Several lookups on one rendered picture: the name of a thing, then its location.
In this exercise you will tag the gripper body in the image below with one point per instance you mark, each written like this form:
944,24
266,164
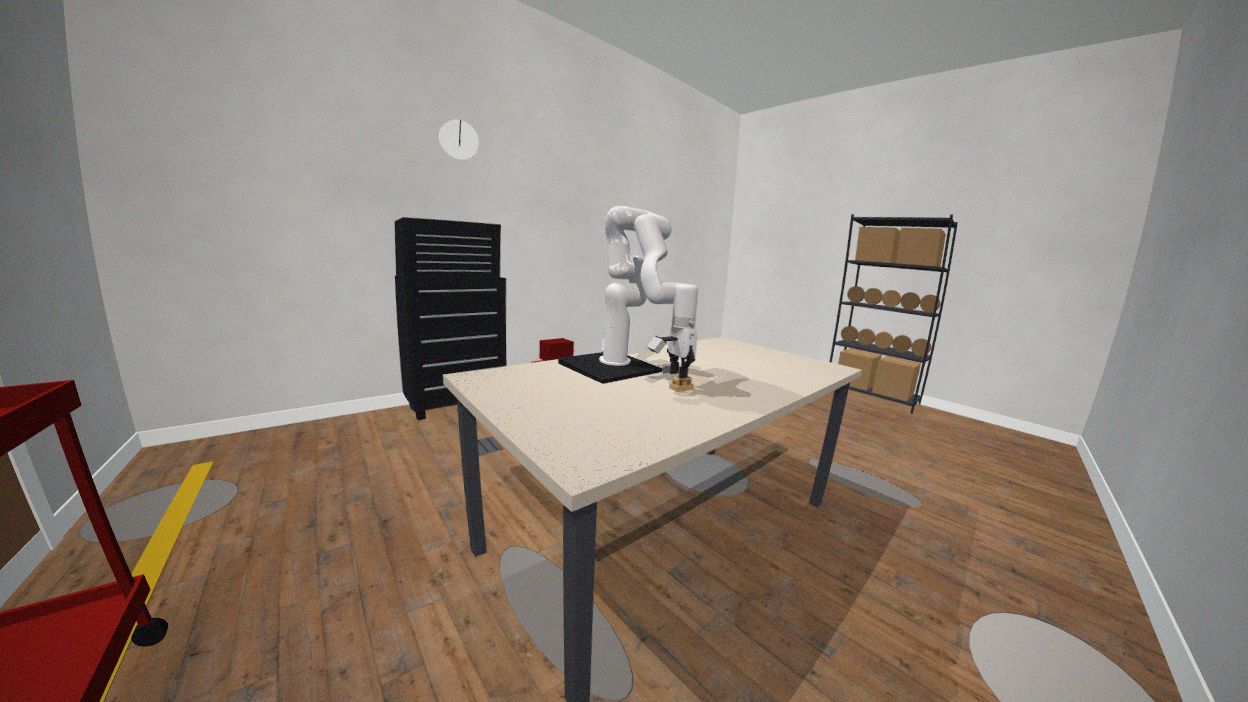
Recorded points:
680,347

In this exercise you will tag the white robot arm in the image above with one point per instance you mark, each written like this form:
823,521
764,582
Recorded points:
644,278

